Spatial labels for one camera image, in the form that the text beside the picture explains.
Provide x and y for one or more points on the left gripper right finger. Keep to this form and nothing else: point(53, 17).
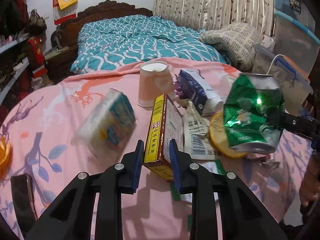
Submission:
point(221, 203)

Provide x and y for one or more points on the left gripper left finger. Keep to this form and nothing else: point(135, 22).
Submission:
point(86, 197)

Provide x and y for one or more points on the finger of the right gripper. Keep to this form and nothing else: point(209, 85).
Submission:
point(308, 129)

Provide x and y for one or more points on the crushed green soda can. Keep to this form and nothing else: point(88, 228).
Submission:
point(245, 114)

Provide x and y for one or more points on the yellow red medicine box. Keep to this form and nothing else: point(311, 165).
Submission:
point(166, 123)

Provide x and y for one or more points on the pink paper cup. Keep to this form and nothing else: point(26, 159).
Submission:
point(155, 79)

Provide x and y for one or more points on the person's hand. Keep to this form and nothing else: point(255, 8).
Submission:
point(309, 188)

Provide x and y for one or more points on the black smartphone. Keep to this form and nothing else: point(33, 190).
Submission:
point(23, 202)

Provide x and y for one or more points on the orange object at edge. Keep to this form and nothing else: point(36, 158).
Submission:
point(5, 157)

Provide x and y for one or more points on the stacked clear storage bins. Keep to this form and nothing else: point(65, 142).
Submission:
point(293, 33)

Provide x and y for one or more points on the white blue tissue pack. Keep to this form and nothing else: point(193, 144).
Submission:
point(108, 127)

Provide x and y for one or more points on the white crumpled barcode wrapper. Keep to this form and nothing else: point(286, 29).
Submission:
point(196, 134)

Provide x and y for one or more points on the beige patterned pillow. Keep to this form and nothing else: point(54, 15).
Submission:
point(235, 43)

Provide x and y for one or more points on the dark wooden headboard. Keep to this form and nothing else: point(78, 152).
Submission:
point(66, 34)

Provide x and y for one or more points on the floral beige curtain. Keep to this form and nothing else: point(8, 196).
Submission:
point(216, 14)

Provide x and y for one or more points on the cluttered metal shelf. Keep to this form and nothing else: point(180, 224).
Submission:
point(23, 38)

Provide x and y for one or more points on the clear storage box blue handle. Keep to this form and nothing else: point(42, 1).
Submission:
point(293, 82)

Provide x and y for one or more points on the red yellow wall calendar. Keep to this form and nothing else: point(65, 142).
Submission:
point(64, 10)

